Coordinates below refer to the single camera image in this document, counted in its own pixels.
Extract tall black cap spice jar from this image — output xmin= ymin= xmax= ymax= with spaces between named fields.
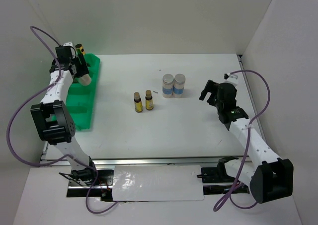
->
xmin=78 ymin=74 xmax=91 ymax=86

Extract yellow label pepper bottle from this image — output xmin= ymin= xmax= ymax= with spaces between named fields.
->
xmin=75 ymin=43 xmax=86 ymax=55

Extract small yellow bottle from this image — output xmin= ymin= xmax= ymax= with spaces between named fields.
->
xmin=134 ymin=92 xmax=143 ymax=112
xmin=145 ymin=90 xmax=154 ymax=110

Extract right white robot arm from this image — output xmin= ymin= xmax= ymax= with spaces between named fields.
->
xmin=199 ymin=80 xmax=294 ymax=204

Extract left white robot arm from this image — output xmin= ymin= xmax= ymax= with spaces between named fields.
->
xmin=30 ymin=43 xmax=98 ymax=185

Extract right silver lid salt jar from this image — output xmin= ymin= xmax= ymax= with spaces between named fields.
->
xmin=173 ymin=74 xmax=186 ymax=98

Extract silver lid salt jar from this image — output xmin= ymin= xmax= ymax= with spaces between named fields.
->
xmin=162 ymin=74 xmax=174 ymax=98
xmin=173 ymin=74 xmax=186 ymax=98

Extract green plastic compartment tray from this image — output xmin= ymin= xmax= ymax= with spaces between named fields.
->
xmin=66 ymin=53 xmax=100 ymax=131

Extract left silver lid salt jar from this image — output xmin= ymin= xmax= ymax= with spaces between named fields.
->
xmin=162 ymin=74 xmax=174 ymax=98

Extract white plastic sheet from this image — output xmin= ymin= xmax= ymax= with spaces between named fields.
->
xmin=112 ymin=165 xmax=204 ymax=202

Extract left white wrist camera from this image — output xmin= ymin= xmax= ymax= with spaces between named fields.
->
xmin=63 ymin=42 xmax=73 ymax=47

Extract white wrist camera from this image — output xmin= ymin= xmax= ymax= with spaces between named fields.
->
xmin=63 ymin=42 xmax=73 ymax=47
xmin=224 ymin=73 xmax=239 ymax=87

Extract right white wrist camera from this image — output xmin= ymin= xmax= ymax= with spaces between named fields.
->
xmin=224 ymin=73 xmax=239 ymax=87

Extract aluminium rail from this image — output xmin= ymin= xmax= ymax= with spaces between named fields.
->
xmin=39 ymin=155 xmax=253 ymax=166

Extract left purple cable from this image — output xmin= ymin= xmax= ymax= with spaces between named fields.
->
xmin=6 ymin=25 xmax=75 ymax=166

